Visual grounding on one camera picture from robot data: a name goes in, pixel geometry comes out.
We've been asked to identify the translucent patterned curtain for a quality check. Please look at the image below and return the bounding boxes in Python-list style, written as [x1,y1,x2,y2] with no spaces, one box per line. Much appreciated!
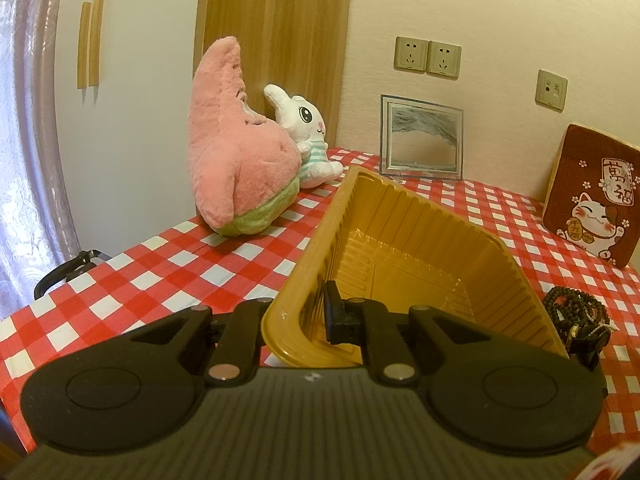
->
[0,0,85,322]

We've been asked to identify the beige wall data socket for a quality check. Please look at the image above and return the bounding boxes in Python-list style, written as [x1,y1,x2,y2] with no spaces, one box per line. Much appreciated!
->
[535,68,569,110]

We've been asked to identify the red white checkered tablecloth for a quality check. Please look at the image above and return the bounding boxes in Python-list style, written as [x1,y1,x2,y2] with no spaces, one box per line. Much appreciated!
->
[0,146,640,466]

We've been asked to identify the yellow plastic tray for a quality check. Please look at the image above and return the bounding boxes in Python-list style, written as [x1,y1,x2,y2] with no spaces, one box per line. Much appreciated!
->
[261,165,571,369]

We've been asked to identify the white wardrobe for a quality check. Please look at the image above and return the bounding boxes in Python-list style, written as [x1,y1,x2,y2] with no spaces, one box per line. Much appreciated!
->
[50,0,207,257]

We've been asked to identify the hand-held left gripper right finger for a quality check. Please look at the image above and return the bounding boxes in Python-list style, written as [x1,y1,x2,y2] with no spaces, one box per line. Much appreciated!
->
[324,281,503,388]

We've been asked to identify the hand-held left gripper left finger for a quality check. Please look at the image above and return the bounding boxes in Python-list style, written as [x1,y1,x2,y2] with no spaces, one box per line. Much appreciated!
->
[130,298,274,387]

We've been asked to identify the white rabbit plush toy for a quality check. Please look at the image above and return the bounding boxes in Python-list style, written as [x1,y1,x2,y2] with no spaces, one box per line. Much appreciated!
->
[263,83,345,190]

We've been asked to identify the beige wall power socket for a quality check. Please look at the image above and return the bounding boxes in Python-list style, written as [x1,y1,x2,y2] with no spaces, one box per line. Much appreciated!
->
[426,39,462,80]
[394,36,430,72]

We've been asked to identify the wooden wardrobe handle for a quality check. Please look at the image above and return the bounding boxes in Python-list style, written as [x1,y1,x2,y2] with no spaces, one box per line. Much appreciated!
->
[76,1,93,90]
[88,0,106,87]

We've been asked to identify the red lucky cat cushion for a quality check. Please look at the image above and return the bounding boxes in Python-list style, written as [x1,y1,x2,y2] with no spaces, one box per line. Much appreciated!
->
[542,124,640,269]

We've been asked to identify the wooden door panel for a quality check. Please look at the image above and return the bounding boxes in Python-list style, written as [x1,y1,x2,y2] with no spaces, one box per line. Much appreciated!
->
[193,0,354,150]

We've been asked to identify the dark wooden bead necklace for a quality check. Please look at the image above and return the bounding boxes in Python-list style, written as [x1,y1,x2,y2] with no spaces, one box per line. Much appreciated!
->
[542,285,614,372]

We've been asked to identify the pink starfish plush toy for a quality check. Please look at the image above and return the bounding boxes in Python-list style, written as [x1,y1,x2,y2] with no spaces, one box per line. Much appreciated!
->
[187,36,302,238]

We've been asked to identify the sand art picture frame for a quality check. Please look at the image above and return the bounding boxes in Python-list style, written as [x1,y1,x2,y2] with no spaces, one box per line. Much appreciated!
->
[378,94,465,181]

